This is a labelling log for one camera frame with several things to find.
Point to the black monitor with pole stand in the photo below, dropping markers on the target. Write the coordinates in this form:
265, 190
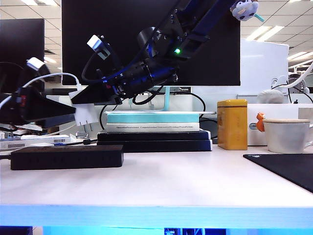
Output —
14, 39

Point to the messy book pile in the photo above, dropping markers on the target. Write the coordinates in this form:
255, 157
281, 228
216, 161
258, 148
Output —
27, 128

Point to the blue white medicine box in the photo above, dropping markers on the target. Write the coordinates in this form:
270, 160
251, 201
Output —
36, 139

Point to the black AOC monitor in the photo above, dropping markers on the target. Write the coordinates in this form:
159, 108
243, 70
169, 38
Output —
85, 19

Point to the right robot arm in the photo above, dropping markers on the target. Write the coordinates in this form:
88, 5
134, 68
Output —
171, 36

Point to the black power strip wood top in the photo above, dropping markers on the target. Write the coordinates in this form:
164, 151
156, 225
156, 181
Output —
66, 159

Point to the silver partition foot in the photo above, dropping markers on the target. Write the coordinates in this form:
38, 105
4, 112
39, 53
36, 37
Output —
82, 134

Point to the white charger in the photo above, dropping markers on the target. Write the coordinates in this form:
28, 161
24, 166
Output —
85, 113

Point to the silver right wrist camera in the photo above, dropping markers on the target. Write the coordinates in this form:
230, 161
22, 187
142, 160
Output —
97, 46

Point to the yellow tin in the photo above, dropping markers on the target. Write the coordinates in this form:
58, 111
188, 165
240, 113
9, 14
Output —
232, 127

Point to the white book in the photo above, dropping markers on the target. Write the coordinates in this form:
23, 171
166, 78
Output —
151, 127

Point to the silver monitor stand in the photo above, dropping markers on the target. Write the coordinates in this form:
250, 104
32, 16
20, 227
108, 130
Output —
167, 100

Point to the white rounded object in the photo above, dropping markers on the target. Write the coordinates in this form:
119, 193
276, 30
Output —
269, 96

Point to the grey plush toy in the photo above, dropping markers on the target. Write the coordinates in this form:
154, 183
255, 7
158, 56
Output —
242, 9

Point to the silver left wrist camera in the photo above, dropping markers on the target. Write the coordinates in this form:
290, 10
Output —
38, 65

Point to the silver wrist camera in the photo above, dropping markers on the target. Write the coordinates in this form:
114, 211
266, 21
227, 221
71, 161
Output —
97, 46
38, 65

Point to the orange fox figurine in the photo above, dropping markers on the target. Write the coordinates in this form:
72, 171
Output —
260, 122

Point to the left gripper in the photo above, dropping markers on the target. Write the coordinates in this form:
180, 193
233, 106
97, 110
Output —
22, 105

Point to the black book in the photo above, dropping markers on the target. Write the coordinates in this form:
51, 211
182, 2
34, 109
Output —
151, 146
151, 135

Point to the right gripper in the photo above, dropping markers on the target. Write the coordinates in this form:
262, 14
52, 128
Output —
115, 80

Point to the black mouse pad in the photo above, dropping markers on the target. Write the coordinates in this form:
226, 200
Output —
288, 169

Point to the white board panel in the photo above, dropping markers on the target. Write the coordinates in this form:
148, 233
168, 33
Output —
264, 68

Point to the white mug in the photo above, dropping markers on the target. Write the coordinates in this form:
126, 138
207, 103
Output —
283, 137

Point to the teal book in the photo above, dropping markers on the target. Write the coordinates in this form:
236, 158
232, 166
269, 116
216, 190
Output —
151, 118

